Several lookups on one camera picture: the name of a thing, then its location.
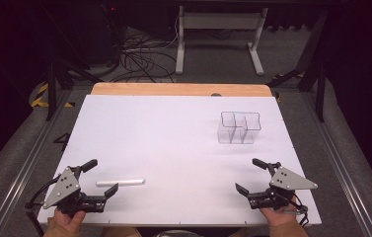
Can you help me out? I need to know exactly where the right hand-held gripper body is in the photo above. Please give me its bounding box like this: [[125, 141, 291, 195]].
[[247, 162, 319, 210]]

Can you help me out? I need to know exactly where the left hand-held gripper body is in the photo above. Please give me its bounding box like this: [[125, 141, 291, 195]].
[[42, 165, 108, 217]]

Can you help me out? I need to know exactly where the white pen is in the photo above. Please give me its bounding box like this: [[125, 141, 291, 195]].
[[96, 178, 146, 189]]

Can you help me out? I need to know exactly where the clear acrylic pen holder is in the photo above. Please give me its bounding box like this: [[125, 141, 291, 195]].
[[216, 111, 262, 145]]

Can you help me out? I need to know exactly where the person's left hand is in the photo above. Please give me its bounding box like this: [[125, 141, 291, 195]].
[[53, 208, 87, 235]]

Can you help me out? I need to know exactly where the person's right hand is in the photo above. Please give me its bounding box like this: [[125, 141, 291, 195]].
[[259, 201, 299, 228]]

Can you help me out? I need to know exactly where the white table board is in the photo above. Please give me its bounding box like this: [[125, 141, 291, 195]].
[[37, 94, 323, 228]]

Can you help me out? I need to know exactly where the black metal stand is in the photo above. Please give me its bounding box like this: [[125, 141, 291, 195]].
[[266, 9, 329, 123], [39, 6, 104, 122]]

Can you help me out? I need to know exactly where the yellow black hazard tape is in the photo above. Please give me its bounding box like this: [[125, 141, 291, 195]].
[[30, 82, 76, 109]]

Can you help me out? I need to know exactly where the wooden table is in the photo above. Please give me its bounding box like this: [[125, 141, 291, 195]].
[[91, 82, 273, 99]]

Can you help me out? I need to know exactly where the black computer case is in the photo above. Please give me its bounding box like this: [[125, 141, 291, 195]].
[[83, 2, 126, 65]]

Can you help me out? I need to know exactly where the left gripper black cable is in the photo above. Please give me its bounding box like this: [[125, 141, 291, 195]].
[[24, 175, 62, 237]]

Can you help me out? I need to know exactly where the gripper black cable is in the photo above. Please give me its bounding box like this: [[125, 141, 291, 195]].
[[24, 175, 62, 237], [282, 193, 310, 228]]

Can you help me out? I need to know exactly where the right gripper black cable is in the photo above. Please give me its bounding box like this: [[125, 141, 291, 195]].
[[282, 193, 310, 228]]

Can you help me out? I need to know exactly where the aluminium floor rail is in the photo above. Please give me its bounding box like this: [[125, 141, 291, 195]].
[[300, 93, 372, 237], [0, 90, 73, 237]]

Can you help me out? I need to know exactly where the tangle of floor cables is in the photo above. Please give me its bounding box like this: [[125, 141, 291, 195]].
[[109, 28, 179, 84]]

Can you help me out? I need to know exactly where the white metal stand frame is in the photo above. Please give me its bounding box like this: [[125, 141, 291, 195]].
[[175, 5, 269, 77]]

